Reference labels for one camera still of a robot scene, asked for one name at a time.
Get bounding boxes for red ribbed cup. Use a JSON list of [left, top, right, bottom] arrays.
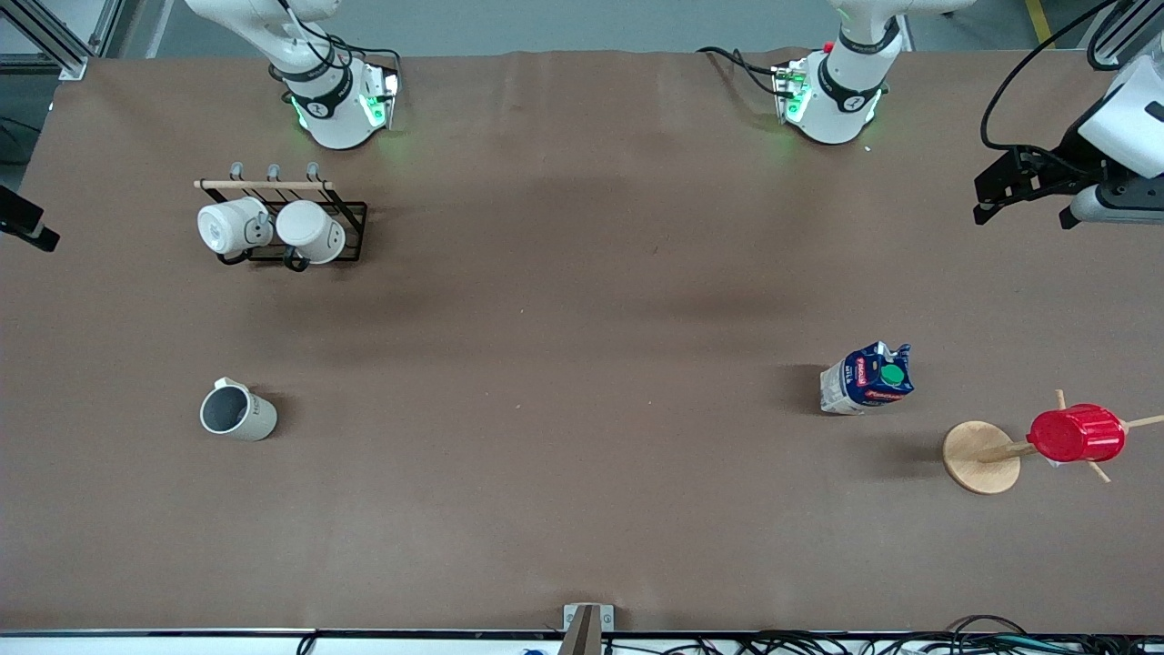
[[1027, 403, 1128, 465]]

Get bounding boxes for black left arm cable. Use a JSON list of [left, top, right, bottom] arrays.
[[979, 0, 1126, 154]]

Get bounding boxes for aluminium frame profile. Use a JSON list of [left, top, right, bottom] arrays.
[[0, 0, 125, 82]]

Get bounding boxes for black cable bundle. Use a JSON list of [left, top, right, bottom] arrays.
[[723, 614, 1164, 655]]

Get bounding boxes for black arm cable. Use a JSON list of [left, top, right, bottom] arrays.
[[273, 0, 404, 97], [979, 0, 1126, 154]]

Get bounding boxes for wooden cup tree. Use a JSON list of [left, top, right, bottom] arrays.
[[941, 389, 1164, 496]]

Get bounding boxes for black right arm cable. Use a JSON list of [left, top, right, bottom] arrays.
[[273, 0, 404, 97]]

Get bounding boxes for black base cable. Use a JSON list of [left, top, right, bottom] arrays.
[[697, 45, 794, 97]]

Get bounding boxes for blue white milk carton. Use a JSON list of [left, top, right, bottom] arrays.
[[818, 341, 915, 417]]

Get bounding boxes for grey mug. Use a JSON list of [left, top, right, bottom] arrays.
[[199, 377, 279, 443]]

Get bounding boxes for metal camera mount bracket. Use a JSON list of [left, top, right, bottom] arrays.
[[557, 602, 616, 655]]

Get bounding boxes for black wire mug rack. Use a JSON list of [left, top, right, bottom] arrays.
[[194, 162, 368, 272]]

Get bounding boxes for white mug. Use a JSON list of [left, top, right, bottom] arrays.
[[275, 199, 347, 266], [196, 196, 273, 258]]

